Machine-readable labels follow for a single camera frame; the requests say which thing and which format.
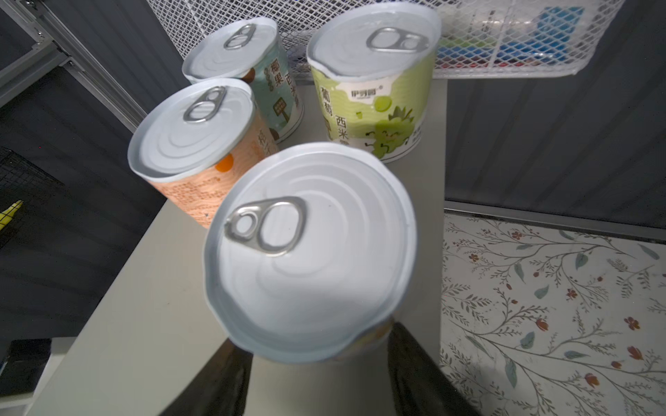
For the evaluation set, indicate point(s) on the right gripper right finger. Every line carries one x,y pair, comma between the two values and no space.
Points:
418,385

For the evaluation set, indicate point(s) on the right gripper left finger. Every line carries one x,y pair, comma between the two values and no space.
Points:
220,388

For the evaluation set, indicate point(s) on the yellow label can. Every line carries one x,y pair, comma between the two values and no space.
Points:
311,254

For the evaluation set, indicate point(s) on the orange label can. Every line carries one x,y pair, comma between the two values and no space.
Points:
198,143

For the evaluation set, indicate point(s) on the green label can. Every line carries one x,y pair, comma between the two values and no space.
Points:
372,68

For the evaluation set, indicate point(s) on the teal label can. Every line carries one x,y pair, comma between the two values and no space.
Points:
251,50

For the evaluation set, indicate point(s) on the floral table mat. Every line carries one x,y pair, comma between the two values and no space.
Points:
539,321

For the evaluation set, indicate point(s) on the yellow highlighter pen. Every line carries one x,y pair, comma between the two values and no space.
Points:
7,216

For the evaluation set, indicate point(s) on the tube in white basket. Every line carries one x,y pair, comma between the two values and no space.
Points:
476,35

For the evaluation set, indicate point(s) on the black wire wall basket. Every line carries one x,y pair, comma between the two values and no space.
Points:
23,180

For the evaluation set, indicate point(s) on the white wire mesh basket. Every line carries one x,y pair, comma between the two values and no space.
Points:
187,23

